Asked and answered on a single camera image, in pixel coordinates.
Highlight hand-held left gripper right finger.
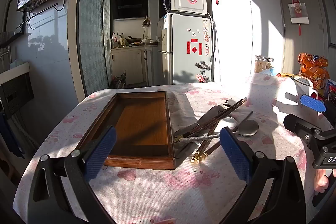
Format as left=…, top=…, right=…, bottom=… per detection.
left=220, top=127, right=306, bottom=224

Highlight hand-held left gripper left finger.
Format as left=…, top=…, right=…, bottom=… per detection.
left=28, top=126, right=117, bottom=224

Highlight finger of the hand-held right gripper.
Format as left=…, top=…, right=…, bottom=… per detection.
left=283, top=114, right=319, bottom=140
left=285, top=92, right=327, bottom=112

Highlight metal spoon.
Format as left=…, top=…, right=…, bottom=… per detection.
left=178, top=120, right=260, bottom=143

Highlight white ceramic spoon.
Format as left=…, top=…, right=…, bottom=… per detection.
left=214, top=116, right=239, bottom=135

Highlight metal table knife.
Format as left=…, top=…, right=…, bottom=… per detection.
left=174, top=105, right=221, bottom=137

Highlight wooden tray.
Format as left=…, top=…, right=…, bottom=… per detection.
left=76, top=91, right=176, bottom=170

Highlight metal fork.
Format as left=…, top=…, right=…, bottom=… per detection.
left=215, top=99, right=237, bottom=119

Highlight person's right hand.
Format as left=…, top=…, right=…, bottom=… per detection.
left=314, top=169, right=336, bottom=193

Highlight white kettle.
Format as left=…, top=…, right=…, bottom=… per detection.
left=293, top=76, right=318, bottom=100

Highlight blue box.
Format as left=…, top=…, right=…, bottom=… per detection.
left=324, top=80, right=336, bottom=101

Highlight orange snack bag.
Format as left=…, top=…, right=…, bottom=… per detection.
left=298, top=52, right=330, bottom=90

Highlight grey door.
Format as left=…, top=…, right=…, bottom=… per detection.
left=269, top=0, right=336, bottom=77

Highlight pink printed tablecloth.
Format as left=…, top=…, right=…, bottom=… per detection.
left=13, top=73, right=336, bottom=224

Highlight clear glass jar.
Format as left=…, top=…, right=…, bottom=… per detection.
left=254, top=55, right=274, bottom=74

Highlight plastic bags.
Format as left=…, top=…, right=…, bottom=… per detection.
left=112, top=70, right=128, bottom=89

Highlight white kitchen cabinet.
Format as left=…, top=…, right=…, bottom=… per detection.
left=110, top=44, right=159, bottom=86

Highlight blue cloth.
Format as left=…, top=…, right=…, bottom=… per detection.
left=0, top=111, right=25, bottom=159

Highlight white refrigerator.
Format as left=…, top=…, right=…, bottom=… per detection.
left=157, top=13, right=217, bottom=85

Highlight patterned sliding door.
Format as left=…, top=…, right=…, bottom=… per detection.
left=76, top=0, right=112, bottom=97

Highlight black range hood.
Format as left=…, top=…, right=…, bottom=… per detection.
left=110, top=0, right=149, bottom=20

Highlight white microwave oven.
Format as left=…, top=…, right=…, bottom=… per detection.
left=159, top=0, right=208, bottom=16

